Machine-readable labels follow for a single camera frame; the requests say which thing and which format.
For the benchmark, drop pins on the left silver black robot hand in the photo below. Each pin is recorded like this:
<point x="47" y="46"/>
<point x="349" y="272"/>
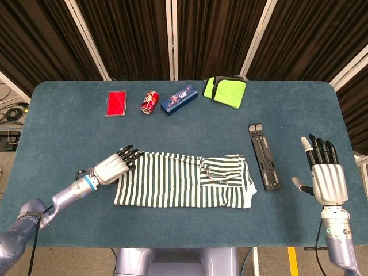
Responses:
<point x="112" y="169"/>

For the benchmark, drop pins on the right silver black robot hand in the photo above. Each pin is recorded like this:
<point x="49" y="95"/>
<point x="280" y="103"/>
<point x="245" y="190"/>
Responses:
<point x="329" y="181"/>

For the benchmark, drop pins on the green white striped shirt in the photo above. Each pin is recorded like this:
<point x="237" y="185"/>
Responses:
<point x="172" y="181"/>

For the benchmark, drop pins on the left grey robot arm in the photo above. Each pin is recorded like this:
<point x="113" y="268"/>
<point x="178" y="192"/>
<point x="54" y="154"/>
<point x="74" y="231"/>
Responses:
<point x="66" y="195"/>

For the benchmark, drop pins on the dark brown curtain panel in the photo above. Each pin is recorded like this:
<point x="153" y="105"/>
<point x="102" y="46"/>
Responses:
<point x="310" y="34"/>
<point x="123" y="37"/>
<point x="215" y="37"/>
<point x="355" y="120"/>
<point x="34" y="34"/>

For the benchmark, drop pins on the red flat card case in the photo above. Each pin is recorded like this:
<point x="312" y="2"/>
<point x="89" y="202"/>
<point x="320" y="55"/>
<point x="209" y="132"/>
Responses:
<point x="115" y="103"/>

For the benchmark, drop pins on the black folding laptop stand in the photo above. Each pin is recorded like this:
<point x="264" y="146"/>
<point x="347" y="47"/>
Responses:
<point x="264" y="155"/>

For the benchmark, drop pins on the red soda can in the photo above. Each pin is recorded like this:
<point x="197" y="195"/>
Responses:
<point x="150" y="102"/>

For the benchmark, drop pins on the blue rectangular box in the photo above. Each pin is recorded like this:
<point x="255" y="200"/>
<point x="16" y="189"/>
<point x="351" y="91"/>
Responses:
<point x="178" y="99"/>

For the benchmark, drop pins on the white table leg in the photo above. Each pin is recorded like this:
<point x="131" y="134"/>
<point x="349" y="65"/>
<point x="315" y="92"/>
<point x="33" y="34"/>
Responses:
<point x="255" y="261"/>

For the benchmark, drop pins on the grey robot torso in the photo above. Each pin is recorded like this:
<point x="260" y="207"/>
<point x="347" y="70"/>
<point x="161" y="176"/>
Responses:
<point x="172" y="261"/>

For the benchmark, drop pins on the green folded cloth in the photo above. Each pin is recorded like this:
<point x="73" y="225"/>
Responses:
<point x="227" y="91"/>

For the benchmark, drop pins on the white metal frame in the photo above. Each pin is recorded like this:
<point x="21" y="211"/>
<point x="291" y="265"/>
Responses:
<point x="361" y="169"/>

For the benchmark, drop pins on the white partition post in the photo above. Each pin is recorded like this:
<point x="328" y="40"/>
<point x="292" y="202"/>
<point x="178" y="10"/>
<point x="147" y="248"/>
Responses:
<point x="257" y="37"/>
<point x="169" y="37"/>
<point x="352" y="73"/>
<point x="86" y="37"/>
<point x="13" y="86"/>

